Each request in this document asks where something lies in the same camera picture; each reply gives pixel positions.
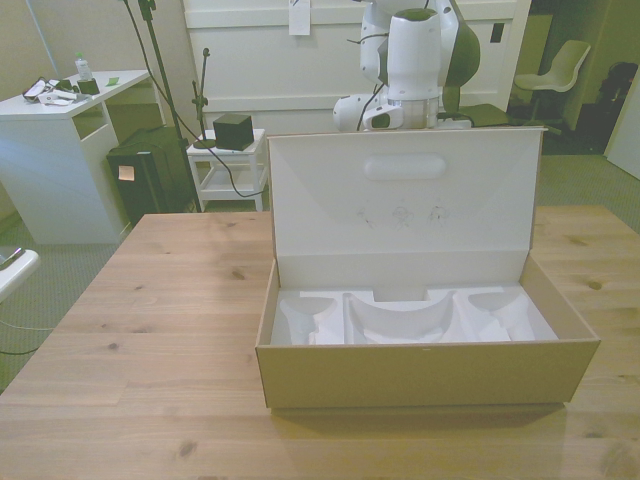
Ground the black tripod stand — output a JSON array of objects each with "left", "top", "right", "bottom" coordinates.
[{"left": 119, "top": 0, "right": 201, "bottom": 214}]

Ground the black computer tower case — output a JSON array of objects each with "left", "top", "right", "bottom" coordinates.
[{"left": 105, "top": 126, "right": 193, "bottom": 227}]

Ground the small white side table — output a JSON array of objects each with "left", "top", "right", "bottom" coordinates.
[{"left": 186, "top": 128, "right": 269, "bottom": 213}]

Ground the clear plastic bottle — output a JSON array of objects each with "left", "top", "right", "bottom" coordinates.
[{"left": 74, "top": 51, "right": 94, "bottom": 84}]

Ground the small black microphone stand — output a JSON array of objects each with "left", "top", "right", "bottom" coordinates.
[{"left": 190, "top": 47, "right": 218, "bottom": 151}]

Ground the white cabinet with panels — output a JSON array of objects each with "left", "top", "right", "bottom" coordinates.
[{"left": 182, "top": 0, "right": 532, "bottom": 141}]

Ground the white paper sheet hanging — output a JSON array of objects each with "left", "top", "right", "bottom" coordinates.
[{"left": 288, "top": 0, "right": 310, "bottom": 37}]

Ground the brown cardboard box with lid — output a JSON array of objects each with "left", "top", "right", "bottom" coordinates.
[{"left": 254, "top": 126, "right": 600, "bottom": 413}]

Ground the white plastic chair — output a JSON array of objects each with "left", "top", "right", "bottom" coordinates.
[{"left": 511, "top": 39, "right": 592, "bottom": 132}]

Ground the white chair edge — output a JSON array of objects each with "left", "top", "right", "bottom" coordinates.
[{"left": 0, "top": 246, "right": 41, "bottom": 304}]

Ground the white desk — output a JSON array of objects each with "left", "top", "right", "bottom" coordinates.
[{"left": 0, "top": 69, "right": 166, "bottom": 246}]

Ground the black cube device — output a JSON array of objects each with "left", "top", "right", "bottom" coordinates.
[{"left": 212, "top": 113, "right": 254, "bottom": 152}]

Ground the white controller device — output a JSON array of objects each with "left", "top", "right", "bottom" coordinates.
[{"left": 37, "top": 88, "right": 77, "bottom": 107}]

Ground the black cable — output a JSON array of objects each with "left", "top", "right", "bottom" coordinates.
[{"left": 201, "top": 130, "right": 268, "bottom": 199}]

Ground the white moulded box insert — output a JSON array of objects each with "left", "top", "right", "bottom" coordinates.
[{"left": 270, "top": 287, "right": 559, "bottom": 347}]

